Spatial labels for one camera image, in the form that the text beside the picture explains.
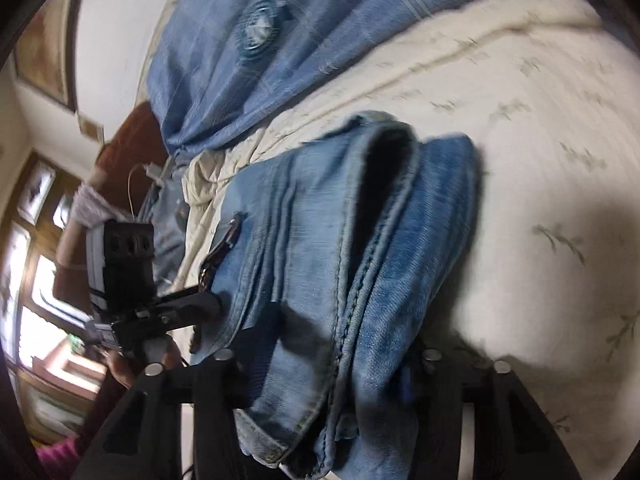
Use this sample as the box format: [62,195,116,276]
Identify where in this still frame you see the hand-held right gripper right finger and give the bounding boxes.
[399,345,585,480]

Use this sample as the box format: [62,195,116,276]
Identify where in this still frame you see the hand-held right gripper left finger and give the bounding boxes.
[74,349,252,480]

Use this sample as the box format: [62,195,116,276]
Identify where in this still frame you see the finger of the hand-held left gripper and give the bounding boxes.
[135,285,224,341]

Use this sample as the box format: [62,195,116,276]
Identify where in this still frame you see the blue denim pants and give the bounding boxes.
[190,110,483,478]

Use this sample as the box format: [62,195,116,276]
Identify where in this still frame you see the person's left forearm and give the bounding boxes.
[35,382,132,480]

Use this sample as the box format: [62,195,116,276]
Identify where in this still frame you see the person's left hand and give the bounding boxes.
[102,337,183,391]

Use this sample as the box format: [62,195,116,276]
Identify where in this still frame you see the light purple cloth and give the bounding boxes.
[70,182,113,231]

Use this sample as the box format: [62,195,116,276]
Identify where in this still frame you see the wooden framed window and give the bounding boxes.
[0,152,108,443]

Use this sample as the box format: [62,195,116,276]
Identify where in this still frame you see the brown headboard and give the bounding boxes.
[52,101,171,306]

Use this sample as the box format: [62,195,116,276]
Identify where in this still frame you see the blue striped blanket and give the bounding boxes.
[145,0,566,161]

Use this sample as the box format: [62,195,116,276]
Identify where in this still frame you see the cream patterned quilt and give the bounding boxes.
[180,0,640,441]

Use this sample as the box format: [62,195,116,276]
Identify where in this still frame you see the white charger with cable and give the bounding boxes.
[127,161,168,221]

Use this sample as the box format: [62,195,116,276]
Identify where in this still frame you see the small unframed wall picture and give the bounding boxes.
[77,114,105,145]

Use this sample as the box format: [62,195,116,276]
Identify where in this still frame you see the dark framed wall picture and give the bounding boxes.
[12,0,81,111]

